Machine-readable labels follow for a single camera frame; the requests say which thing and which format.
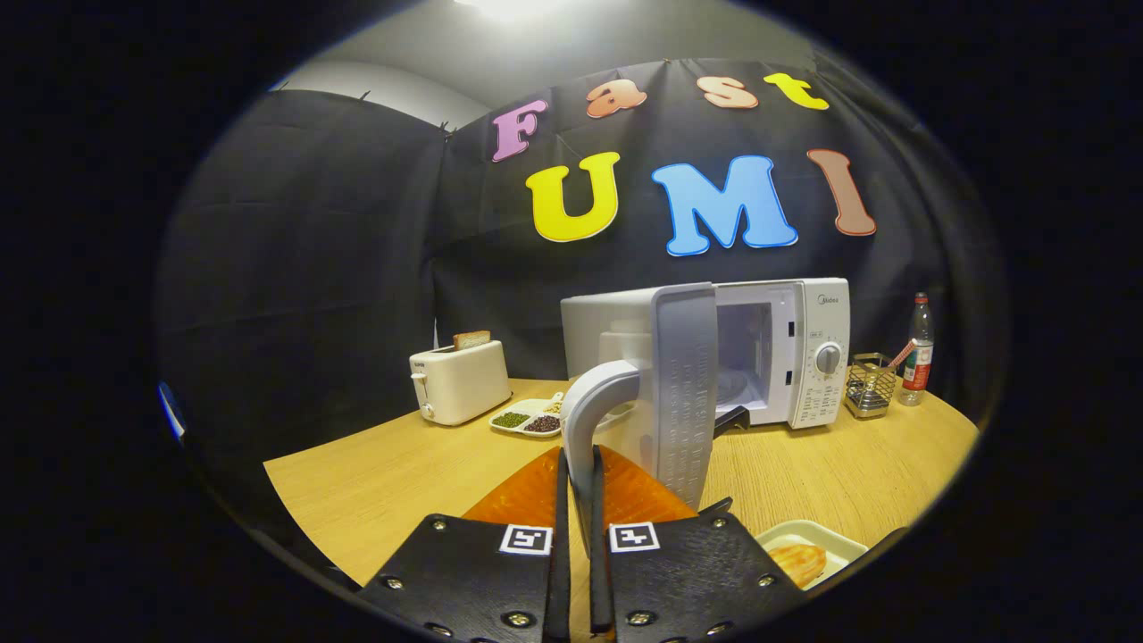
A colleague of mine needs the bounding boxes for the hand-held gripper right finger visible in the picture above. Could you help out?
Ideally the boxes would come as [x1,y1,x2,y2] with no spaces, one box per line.
[589,445,805,643]

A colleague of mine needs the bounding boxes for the golden bread bun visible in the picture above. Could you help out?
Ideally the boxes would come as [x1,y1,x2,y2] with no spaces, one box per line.
[768,542,828,589]

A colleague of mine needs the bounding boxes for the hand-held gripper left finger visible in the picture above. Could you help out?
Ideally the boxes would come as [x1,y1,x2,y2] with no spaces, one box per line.
[357,447,572,643]

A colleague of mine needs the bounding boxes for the divided white bean dish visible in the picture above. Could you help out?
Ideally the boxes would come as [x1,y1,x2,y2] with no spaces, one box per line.
[489,393,568,438]

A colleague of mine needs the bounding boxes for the white plate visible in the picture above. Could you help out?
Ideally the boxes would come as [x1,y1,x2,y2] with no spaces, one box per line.
[755,520,869,592]

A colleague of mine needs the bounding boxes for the white toaster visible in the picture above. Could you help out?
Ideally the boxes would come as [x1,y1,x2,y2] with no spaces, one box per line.
[409,332,513,427]

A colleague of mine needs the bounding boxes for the metal wire basket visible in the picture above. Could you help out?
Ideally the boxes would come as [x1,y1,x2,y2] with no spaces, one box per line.
[844,353,897,421]

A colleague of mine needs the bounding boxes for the white microwave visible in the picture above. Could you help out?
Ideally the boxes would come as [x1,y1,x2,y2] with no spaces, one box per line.
[561,277,851,559]

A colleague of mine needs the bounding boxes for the red label plastic bottle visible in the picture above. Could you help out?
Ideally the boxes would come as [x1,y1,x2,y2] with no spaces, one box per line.
[900,292,935,407]

